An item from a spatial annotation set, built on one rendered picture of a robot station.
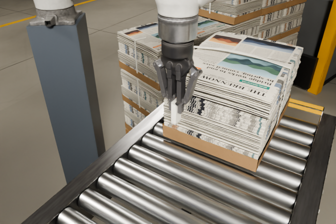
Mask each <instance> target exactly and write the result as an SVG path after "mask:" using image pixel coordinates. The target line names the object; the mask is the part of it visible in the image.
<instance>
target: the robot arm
mask: <svg viewBox="0 0 336 224"><path fill-rule="evenodd" d="M33 1H34V4H35V9H36V17H35V18H34V19H32V20H31V21H29V25H30V26H43V25H45V26H46V27H51V26H53V25H75V24H76V20H77V19H78V17H79V16H80V15H82V14H83V13H82V10H75V6H74V0H33ZM227 1H231V0H155V2H156V6H157V13H158V15H157V18H158V36H159V38H161V53H162V56H161V59H160V58H159V59H158V60H156V61H154V62H153V66H154V68H155V70H156V73H157V77H158V81H159V85H160V90H161V94H162V96H163V97H164V98H167V99H168V101H169V107H168V108H169V110H170V111H171V124H173V125H177V124H178V123H179V122H180V121H181V113H182V112H183V111H184V104H187V103H188V102H189V101H190V100H191V99H192V96H193V93H194V90H195V87H196V84H197V81H198V78H199V76H200V75H201V74H202V73H203V70H202V69H197V68H196V67H195V66H194V61H193V53H194V39H195V38H196V37H197V35H198V19H199V8H201V7H203V6H204V5H206V4H208V3H222V2H227ZM166 70H167V72H166ZM190 70H191V73H190V76H191V77H190V79H189V82H188V85H187V88H186V77H187V73H188V72H189V71H190Z"/></svg>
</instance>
